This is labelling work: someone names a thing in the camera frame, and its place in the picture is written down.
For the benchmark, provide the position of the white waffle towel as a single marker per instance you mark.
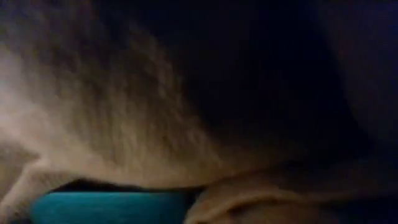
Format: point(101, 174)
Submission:
point(109, 124)

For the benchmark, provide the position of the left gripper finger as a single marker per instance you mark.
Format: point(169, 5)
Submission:
point(109, 208)

